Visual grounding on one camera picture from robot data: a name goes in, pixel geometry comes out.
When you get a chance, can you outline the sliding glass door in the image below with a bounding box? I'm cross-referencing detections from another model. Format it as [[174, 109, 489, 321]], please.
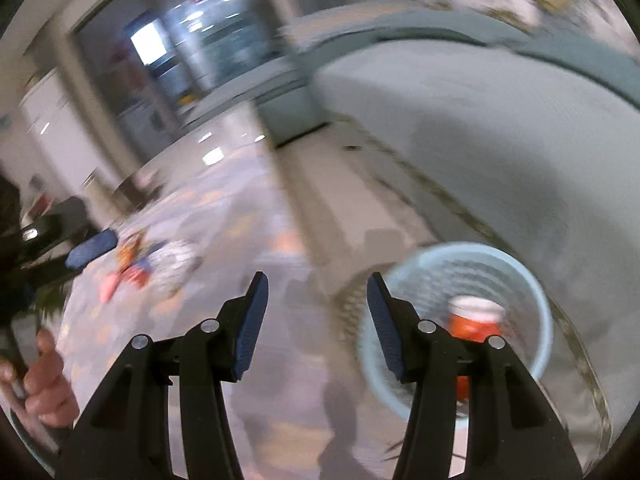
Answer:
[[69, 0, 283, 128]]

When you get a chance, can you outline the teal sectional sofa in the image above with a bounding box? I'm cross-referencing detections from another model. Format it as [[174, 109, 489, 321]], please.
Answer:
[[257, 0, 640, 456]]

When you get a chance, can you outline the white refrigerator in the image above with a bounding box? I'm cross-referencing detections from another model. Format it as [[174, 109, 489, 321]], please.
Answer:
[[17, 67, 83, 198]]

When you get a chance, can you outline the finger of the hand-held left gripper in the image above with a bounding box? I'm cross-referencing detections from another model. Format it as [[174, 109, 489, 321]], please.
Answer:
[[64, 229, 119, 271]]

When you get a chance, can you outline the blue and white milk carton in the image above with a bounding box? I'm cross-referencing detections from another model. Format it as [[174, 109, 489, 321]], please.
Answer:
[[142, 239, 202, 297]]

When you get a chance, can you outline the light blue perforated plastic basket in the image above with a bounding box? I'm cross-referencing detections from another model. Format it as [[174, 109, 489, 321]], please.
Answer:
[[357, 242, 554, 432]]

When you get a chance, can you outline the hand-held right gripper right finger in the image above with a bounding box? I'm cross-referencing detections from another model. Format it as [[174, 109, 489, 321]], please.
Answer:
[[366, 272, 583, 480]]

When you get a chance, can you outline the pink plastic wrapper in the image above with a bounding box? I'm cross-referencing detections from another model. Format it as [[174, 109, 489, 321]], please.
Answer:
[[99, 270, 124, 304]]

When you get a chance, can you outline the orange and white bottle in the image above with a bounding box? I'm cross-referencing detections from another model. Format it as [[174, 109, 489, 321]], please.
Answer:
[[446, 295, 504, 404]]

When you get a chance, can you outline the teal flat pillow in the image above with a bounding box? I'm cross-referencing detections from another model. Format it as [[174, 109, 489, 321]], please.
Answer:
[[507, 34, 640, 108], [372, 9, 503, 47]]

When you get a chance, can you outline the orange snack packet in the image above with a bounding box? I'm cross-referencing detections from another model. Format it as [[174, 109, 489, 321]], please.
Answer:
[[116, 231, 147, 267]]

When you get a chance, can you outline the person's left hand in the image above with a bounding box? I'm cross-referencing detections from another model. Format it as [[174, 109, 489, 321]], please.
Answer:
[[0, 331, 81, 429]]

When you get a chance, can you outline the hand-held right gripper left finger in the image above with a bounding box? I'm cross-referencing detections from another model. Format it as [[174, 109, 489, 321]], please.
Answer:
[[54, 271, 270, 480]]

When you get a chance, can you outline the brown cup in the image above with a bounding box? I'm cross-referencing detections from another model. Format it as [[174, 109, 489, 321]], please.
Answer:
[[116, 174, 162, 207]]

